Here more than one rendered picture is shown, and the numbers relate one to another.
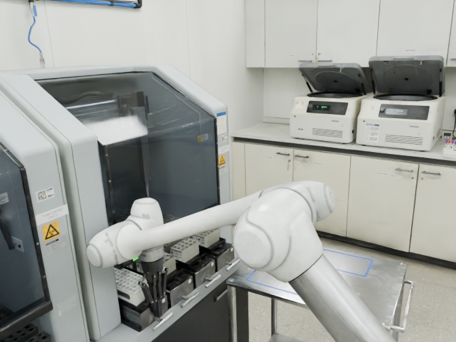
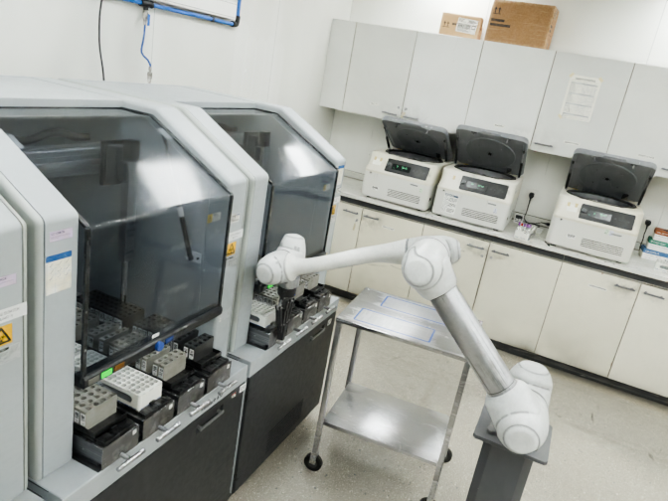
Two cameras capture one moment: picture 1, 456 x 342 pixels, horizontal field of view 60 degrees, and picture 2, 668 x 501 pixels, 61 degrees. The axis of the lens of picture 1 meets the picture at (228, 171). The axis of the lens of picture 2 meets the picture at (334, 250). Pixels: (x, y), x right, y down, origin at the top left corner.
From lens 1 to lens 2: 1.04 m
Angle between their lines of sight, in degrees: 13
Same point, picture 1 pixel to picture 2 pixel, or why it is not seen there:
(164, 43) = (250, 68)
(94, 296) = (239, 312)
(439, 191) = (505, 271)
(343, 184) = not seen: hidden behind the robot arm
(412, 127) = (490, 205)
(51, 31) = (155, 42)
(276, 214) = (434, 252)
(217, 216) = (368, 253)
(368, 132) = (445, 203)
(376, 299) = not seen: hidden behind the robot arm
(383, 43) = (473, 112)
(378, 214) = not seen: hidden behind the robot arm
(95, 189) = (258, 220)
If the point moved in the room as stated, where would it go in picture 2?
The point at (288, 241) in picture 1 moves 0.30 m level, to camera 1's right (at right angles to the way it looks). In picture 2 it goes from (440, 270) to (527, 279)
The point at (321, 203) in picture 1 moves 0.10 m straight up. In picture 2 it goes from (455, 251) to (462, 224)
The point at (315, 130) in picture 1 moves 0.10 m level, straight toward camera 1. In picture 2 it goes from (391, 192) to (392, 194)
